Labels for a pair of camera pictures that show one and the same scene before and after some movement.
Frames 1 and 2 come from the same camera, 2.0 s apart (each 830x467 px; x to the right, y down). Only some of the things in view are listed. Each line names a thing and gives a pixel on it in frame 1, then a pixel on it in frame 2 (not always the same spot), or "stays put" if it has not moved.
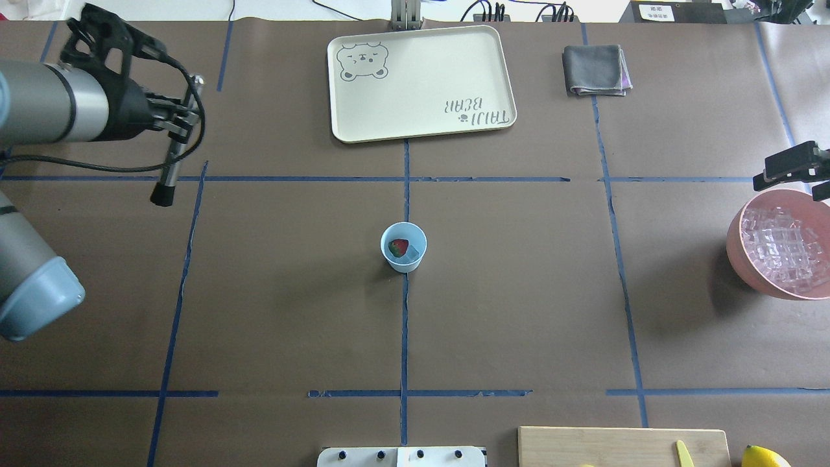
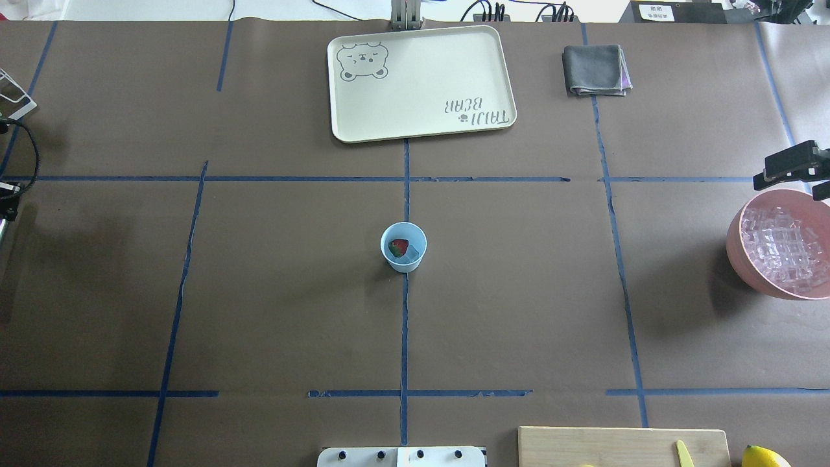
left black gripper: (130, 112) -> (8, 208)
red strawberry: (398, 247) stays put
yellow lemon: (755, 456) stays put
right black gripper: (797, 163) stays put
